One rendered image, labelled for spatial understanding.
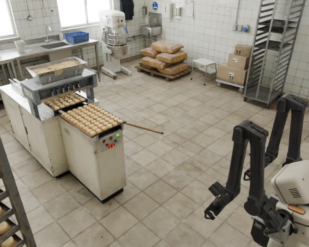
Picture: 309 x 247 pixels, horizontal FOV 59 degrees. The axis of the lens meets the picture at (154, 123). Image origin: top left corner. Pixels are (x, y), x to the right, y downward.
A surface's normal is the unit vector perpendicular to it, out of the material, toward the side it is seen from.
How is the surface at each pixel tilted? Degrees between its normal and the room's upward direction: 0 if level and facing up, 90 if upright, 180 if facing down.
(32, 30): 90
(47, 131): 90
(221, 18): 90
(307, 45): 90
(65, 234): 0
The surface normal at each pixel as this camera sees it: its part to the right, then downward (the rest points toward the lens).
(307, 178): 0.52, -0.33
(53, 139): 0.69, 0.36
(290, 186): -0.71, 0.35
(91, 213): 0.00, -0.87
